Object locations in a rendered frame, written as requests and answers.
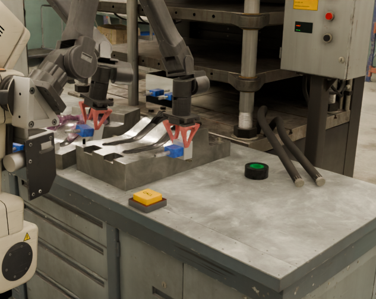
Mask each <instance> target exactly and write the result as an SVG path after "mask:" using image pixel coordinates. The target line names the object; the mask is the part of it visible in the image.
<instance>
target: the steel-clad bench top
mask: <svg viewBox="0 0 376 299"><path fill-rule="evenodd" d="M60 98H61V99H62V101H63V102H64V103H65V105H66V106H67V108H66V109H65V110H64V112H63V113H61V114H64V115H69V114H71V111H72V106H74V105H76V104H78V102H79V101H84V100H83V99H81V98H77V97H73V96H69V95H67V94H63V93H62V94H61V96H60ZM252 162H258V163H264V164H266V165H268V166H269V170H268V178H266V179H264V180H252V179H248V178H246V177H245V176H244V173H245V164H247V163H252ZM291 162H292V163H293V165H294V166H295V168H296V169H297V171H298V173H299V174H300V176H301V177H302V179H303V181H304V185H303V186H302V187H296V186H295V184H294V182H293V180H292V179H291V177H290V175H289V174H288V172H287V171H286V169H285V167H284V165H283V164H282V162H281V160H280V159H279V157H278V156H276V155H273V154H269V153H266V152H262V151H259V150H256V149H252V148H248V147H245V146H242V145H238V144H234V143H230V156H228V157H225V158H221V159H219V160H216V161H213V162H210V163H207V164H204V165H201V166H198V167H195V168H192V169H190V170H187V171H183V172H181V173H178V174H174V175H172V176H169V177H166V178H164V179H160V180H157V181H155V182H151V183H148V184H146V185H143V186H140V187H136V188H134V189H131V190H127V191H124V190H122V189H119V188H117V187H115V186H112V185H110V184H108V183H106V182H103V181H101V180H99V179H97V178H95V177H92V176H90V175H88V174H85V173H83V172H81V171H78V170H77V164H74V165H72V166H70V167H68V168H66V169H63V170H61V169H57V168H56V174H57V175H59V176H61V177H63V178H65V179H67V180H69V181H71V182H73V183H75V184H77V185H80V186H82V187H84V188H86V189H88V190H90V191H92V192H94V193H96V194H98V195H100V196H103V197H105V198H107V199H109V200H111V201H114V202H116V203H118V204H120V205H122V206H124V207H126V208H128V209H130V210H132V211H134V212H137V213H139V214H141V215H143V216H145V217H147V218H149V219H151V220H153V221H155V222H158V223H160V224H162V225H164V226H166V227H168V228H171V229H173V230H175V231H177V232H179V233H181V234H183V235H185V236H187V237H189V238H192V239H194V240H196V241H198V242H200V243H202V244H205V245H206V246H208V247H211V248H212V249H215V250H217V251H219V252H221V253H223V254H225V255H228V256H230V257H232V258H234V259H236V260H238V261H240V262H242V263H244V264H246V265H249V266H251V267H253V268H255V269H257V270H259V271H262V272H264V273H266V274H268V275H270V276H272V277H274V278H276V279H278V280H281V279H282V278H284V277H285V276H287V275H288V274H290V273H291V272H293V271H295V270H296V269H298V268H299V267H301V266H302V265H304V264H306V263H307V262H309V261H310V260H311V259H313V258H315V257H316V256H318V255H319V254H321V253H322V252H324V251H326V250H327V249H329V248H330V247H331V246H334V245H335V244H336V243H338V242H339V241H341V240H343V239H344V238H346V237H347V236H349V235H350V234H352V233H354V232H355V231H356V230H358V229H360V228H361V227H363V226H364V225H366V224H367V223H369V222H370V221H372V220H374V219H375V218H376V185H375V184H372V183H368V182H365V181H361V180H358V179H354V178H351V177H347V176H344V175H341V174H337V173H334V172H331V171H327V170H323V169H321V168H317V167H315V168H316V170H317V171H318V172H319V173H320V174H321V175H322V177H323V178H324V179H325V181H326V182H325V184H324V185H322V186H318V185H317V184H316V182H315V181H313V179H312V178H311V176H310V175H309V174H308V173H307V172H306V171H305V169H304V168H303V167H302V166H301V165H300V163H299V162H297V161H293V160H291ZM146 189H151V190H153V191H155V192H158V193H161V194H162V197H163V198H165V199H167V206H164V207H162V208H159V209H157V210H154V211H151V212H149V213H147V214H146V213H145V212H143V211H140V210H138V209H136V208H134V207H131V206H129V205H128V200H129V198H133V194H134V193H137V192H140V191H142V190H146Z"/></svg>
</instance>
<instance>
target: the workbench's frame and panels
mask: <svg viewBox="0 0 376 299"><path fill-rule="evenodd" d="M1 191H3V192H6V193H10V194H12V195H16V196H19V197H21V198H22V199H23V201H24V220H25V221H28V222H31V223H33V224H36V225H37V227H38V244H37V267H36V271H35V273H34V275H33V276H32V278H31V279H30V280H29V281H27V282H26V283H24V284H21V285H19V286H17V287H15V288H13V289H12V296H13V297H14V298H15V299H376V218H375V219H374V220H372V221H370V222H369V223H367V224H366V225H364V226H363V227H361V228H360V229H358V230H356V231H355V232H354V233H352V234H350V235H349V236H347V237H346V238H344V239H343V240H341V241H339V242H338V243H336V244H335V245H334V246H331V247H330V248H329V249H327V250H326V251H324V252H322V253H321V254H319V255H318V256H316V257H315V258H313V259H311V260H310V261H309V262H307V263H306V264H304V265H302V266H301V267H299V268H298V269H296V270H295V271H293V272H291V273H290V274H288V275H287V276H285V277H284V278H282V279H281V280H278V279H276V278H274V277H272V276H270V275H268V274H266V273H264V272H262V271H259V270H257V269H255V268H253V267H251V266H249V265H246V264H244V263H242V262H240V261H238V260H236V259H234V258H232V257H230V256H228V255H225V254H223V253H221V252H219V251H217V250H215V249H212V248H211V247H208V246H206V245H205V244H202V243H200V242H198V241H196V240H194V239H192V238H189V237H187V236H185V235H183V234H181V233H179V232H177V231H175V230H173V229H171V228H168V227H166V226H164V225H162V224H160V223H158V222H155V221H153V220H151V219H149V218H147V217H145V216H143V215H141V214H139V213H137V212H134V211H132V210H130V209H128V208H126V207H124V206H122V205H120V204H118V203H116V202H114V201H111V200H109V199H107V198H105V197H103V196H100V195H98V194H96V193H94V192H92V191H90V190H88V189H86V188H84V187H82V186H80V185H77V184H75V183H73V182H71V181H69V180H67V179H65V178H63V177H61V176H59V175H56V177H55V180H54V181H53V184H52V186H51V189H50V191H49V193H47V194H44V195H42V196H40V197H38V198H36V199H33V200H31V201H29V198H28V190H27V175H26V167H24V168H21V169H19V170H16V171H13V172H9V171H7V170H5V171H2V184H1Z"/></svg>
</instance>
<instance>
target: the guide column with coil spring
mask: <svg viewBox="0 0 376 299"><path fill-rule="evenodd" d="M127 56H128V63H130V64H131V66H132V70H133V73H134V77H133V81H132V83H131V85H128V105H129V106H137V105H139V90H138V0H127Z"/></svg>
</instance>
